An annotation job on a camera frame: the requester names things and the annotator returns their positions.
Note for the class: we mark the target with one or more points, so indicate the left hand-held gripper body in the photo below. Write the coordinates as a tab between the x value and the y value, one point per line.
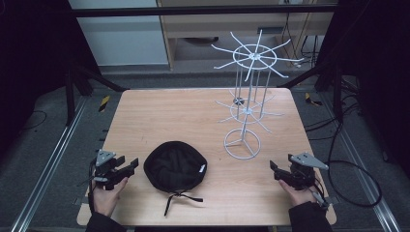
106	172

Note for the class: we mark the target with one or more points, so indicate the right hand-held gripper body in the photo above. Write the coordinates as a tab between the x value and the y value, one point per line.
301	172

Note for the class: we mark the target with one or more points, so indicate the black beret hat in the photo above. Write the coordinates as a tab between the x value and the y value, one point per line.
174	167

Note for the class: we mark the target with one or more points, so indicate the person's right hand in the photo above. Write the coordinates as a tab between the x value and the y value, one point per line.
298	195

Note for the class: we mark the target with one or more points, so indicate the person's left hand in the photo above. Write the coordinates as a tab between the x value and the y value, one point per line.
106	198

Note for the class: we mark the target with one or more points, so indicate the yellow black striped marker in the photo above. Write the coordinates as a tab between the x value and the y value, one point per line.
311	99
104	103

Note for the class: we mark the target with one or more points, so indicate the black metal stand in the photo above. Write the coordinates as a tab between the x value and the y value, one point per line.
69	96
336	93

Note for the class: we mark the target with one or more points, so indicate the white cabinet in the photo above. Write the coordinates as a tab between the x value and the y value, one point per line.
122	35

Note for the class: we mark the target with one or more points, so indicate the wooden shelf unit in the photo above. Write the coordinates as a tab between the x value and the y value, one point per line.
199	29

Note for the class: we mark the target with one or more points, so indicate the metal floor rail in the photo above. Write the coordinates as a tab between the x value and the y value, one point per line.
361	161
48	167

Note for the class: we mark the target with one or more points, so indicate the black horizontal frame bar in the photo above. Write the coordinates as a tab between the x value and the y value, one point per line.
193	10

